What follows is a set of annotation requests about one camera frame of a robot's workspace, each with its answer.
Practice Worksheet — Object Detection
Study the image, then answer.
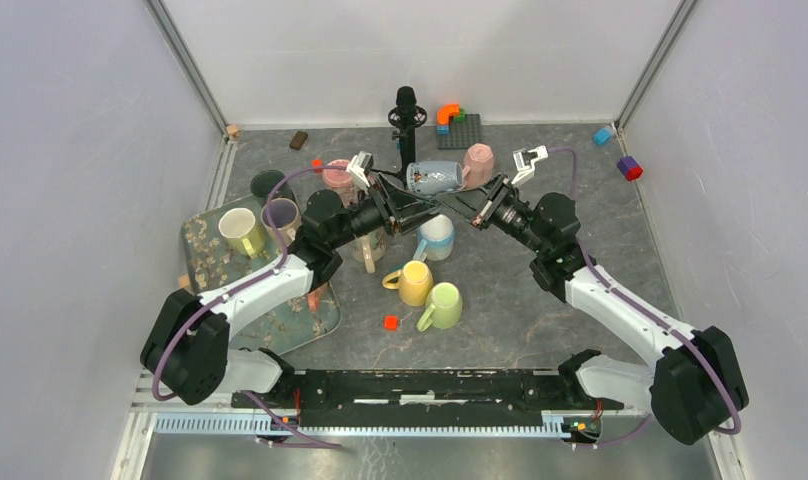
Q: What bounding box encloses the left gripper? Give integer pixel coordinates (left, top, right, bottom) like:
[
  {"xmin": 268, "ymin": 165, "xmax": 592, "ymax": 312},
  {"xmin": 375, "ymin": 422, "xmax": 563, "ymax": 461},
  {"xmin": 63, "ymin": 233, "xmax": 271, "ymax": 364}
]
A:
[{"xmin": 328, "ymin": 173, "xmax": 441, "ymax": 249}]

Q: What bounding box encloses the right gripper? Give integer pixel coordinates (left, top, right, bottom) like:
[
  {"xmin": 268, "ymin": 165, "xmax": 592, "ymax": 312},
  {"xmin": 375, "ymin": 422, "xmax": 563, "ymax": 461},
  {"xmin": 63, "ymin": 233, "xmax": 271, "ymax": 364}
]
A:
[{"xmin": 436, "ymin": 172, "xmax": 548, "ymax": 255}]

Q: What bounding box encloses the small grey-blue mug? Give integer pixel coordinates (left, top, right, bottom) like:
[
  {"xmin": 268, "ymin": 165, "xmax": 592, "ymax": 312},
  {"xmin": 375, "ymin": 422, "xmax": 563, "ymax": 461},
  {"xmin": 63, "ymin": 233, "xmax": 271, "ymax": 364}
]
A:
[{"xmin": 405, "ymin": 161, "xmax": 464, "ymax": 196}]

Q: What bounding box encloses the iridescent pink mug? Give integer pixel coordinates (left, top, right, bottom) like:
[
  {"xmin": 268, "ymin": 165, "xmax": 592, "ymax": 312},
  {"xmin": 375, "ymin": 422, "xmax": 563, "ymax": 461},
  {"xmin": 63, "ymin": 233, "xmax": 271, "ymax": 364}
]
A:
[{"xmin": 260, "ymin": 198, "xmax": 302, "ymax": 247}]

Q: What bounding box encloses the dark green mug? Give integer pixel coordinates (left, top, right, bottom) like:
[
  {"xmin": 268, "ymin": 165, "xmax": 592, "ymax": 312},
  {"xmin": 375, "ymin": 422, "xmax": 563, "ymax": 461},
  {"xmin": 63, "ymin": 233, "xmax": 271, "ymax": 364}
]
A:
[{"xmin": 249, "ymin": 170, "xmax": 296, "ymax": 207}]

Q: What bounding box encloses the yellow-green octagonal mug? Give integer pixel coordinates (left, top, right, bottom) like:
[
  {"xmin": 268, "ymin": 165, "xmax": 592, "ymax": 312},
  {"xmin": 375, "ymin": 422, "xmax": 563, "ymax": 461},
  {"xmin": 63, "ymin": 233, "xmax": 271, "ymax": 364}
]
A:
[{"xmin": 218, "ymin": 207, "xmax": 265, "ymax": 258}]

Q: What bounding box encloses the salmon flower mug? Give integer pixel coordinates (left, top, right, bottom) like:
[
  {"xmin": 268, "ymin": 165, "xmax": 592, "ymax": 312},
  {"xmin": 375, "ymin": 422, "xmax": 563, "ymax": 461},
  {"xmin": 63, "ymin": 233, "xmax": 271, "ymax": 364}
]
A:
[{"xmin": 306, "ymin": 283, "xmax": 328, "ymax": 313}]

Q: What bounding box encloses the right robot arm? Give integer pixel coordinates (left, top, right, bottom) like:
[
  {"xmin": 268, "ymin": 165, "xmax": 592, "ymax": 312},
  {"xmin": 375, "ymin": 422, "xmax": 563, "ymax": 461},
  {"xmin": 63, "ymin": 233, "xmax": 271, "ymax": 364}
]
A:
[{"xmin": 436, "ymin": 175, "xmax": 749, "ymax": 445}]

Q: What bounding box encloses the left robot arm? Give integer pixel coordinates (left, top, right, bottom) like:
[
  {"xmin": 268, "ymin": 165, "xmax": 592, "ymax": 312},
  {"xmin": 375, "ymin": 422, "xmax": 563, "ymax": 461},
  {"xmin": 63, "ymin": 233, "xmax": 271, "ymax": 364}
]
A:
[{"xmin": 140, "ymin": 177, "xmax": 440, "ymax": 408}]

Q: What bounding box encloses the pink octagonal mug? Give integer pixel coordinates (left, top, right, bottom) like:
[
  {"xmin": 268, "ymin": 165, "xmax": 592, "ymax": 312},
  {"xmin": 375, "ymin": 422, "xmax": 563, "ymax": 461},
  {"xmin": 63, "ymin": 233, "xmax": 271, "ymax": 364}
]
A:
[{"xmin": 463, "ymin": 143, "xmax": 494, "ymax": 188}]

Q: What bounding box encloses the blue white mug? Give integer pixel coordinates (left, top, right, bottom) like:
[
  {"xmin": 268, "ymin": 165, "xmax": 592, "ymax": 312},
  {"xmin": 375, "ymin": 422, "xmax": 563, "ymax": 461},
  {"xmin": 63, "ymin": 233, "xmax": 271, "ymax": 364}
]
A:
[{"xmin": 413, "ymin": 214, "xmax": 455, "ymax": 261}]

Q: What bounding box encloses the tall seashell cream mug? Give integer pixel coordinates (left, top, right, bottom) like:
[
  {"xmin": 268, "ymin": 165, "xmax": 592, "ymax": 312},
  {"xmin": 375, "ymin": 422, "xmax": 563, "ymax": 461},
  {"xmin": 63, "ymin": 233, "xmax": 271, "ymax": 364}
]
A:
[{"xmin": 350, "ymin": 229, "xmax": 387, "ymax": 274}]

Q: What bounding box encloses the pink ghost pattern mug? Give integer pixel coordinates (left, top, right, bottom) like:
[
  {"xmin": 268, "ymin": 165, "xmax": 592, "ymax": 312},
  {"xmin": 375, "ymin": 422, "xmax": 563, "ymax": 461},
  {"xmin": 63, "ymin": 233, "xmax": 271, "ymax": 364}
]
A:
[{"xmin": 322, "ymin": 159, "xmax": 359, "ymax": 206}]

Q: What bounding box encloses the yellow mug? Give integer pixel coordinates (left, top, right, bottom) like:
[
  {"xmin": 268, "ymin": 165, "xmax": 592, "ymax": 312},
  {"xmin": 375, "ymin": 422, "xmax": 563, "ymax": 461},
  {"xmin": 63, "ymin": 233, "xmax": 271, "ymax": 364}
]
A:
[{"xmin": 382, "ymin": 260, "xmax": 434, "ymax": 307}]

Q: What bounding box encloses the light green mug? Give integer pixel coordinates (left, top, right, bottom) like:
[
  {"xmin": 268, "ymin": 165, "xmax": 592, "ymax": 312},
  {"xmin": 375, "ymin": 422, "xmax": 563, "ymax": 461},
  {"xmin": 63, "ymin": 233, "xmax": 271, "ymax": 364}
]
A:
[{"xmin": 416, "ymin": 282, "xmax": 462, "ymax": 332}]

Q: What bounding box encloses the grey lego baseplate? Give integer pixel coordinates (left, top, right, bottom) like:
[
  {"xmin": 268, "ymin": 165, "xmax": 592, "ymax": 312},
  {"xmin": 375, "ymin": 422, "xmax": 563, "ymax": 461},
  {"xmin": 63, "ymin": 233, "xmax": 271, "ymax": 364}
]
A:
[{"xmin": 437, "ymin": 114, "xmax": 483, "ymax": 150}]

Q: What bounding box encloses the orange curved block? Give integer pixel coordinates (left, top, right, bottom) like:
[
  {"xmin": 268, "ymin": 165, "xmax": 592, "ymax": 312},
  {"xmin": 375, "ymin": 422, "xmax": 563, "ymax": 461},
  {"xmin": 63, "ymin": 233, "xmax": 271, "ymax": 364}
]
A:
[{"xmin": 436, "ymin": 103, "xmax": 461, "ymax": 125}]

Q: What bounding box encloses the black microphone on tripod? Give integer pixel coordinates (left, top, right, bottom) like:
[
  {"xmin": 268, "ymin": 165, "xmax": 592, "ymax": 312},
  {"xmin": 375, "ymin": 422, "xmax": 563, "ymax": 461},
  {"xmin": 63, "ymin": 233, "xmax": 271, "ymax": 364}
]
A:
[{"xmin": 387, "ymin": 85, "xmax": 428, "ymax": 183}]

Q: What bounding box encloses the red cube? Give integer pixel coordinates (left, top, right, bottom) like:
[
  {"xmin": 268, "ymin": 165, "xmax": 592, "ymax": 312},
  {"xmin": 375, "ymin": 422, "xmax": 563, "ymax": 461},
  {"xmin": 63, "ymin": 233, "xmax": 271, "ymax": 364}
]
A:
[{"xmin": 383, "ymin": 315, "xmax": 399, "ymax": 331}]

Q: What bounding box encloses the brown block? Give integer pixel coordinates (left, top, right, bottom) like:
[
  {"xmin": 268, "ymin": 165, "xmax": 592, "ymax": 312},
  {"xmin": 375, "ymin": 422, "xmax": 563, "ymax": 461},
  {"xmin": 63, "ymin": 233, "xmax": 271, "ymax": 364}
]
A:
[{"xmin": 289, "ymin": 130, "xmax": 309, "ymax": 151}]

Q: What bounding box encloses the blue block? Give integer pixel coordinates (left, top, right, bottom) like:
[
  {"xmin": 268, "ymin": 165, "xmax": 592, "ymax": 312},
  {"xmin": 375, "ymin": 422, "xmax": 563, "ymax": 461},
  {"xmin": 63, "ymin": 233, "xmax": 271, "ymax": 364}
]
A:
[{"xmin": 592, "ymin": 125, "xmax": 616, "ymax": 146}]

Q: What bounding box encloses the purple red block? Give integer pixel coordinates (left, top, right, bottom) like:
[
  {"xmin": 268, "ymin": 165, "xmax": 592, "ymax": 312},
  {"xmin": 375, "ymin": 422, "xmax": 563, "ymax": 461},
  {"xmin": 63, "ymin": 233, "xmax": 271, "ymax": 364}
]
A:
[{"xmin": 617, "ymin": 156, "xmax": 644, "ymax": 182}]

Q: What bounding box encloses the small wooden cube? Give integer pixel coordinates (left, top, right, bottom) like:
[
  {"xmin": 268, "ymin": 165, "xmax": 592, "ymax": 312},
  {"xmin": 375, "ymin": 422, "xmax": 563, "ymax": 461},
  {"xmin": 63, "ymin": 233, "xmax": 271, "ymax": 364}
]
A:
[{"xmin": 226, "ymin": 124, "xmax": 241, "ymax": 141}]

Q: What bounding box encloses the floral green tray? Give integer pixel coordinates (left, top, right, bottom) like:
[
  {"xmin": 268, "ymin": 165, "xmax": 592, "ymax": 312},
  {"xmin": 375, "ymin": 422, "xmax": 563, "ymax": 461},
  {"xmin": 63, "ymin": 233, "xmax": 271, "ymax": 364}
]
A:
[{"xmin": 180, "ymin": 195, "xmax": 342, "ymax": 354}]

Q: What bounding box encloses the wooden cube by tray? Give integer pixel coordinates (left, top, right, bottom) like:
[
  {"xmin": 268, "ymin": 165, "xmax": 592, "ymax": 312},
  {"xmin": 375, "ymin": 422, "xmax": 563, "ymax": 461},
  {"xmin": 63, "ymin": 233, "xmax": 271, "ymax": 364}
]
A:
[{"xmin": 178, "ymin": 275, "xmax": 192, "ymax": 291}]

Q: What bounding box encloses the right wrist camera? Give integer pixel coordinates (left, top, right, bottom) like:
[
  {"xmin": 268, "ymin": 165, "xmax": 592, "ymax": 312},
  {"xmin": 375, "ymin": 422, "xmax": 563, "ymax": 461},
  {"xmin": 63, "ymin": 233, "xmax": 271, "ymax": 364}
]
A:
[{"xmin": 511, "ymin": 145, "xmax": 549, "ymax": 187}]

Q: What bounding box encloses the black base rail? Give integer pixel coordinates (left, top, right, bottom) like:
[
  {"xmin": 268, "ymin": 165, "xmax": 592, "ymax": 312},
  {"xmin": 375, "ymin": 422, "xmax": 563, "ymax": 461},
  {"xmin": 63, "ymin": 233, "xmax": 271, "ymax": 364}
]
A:
[{"xmin": 261, "ymin": 369, "xmax": 606, "ymax": 428}]

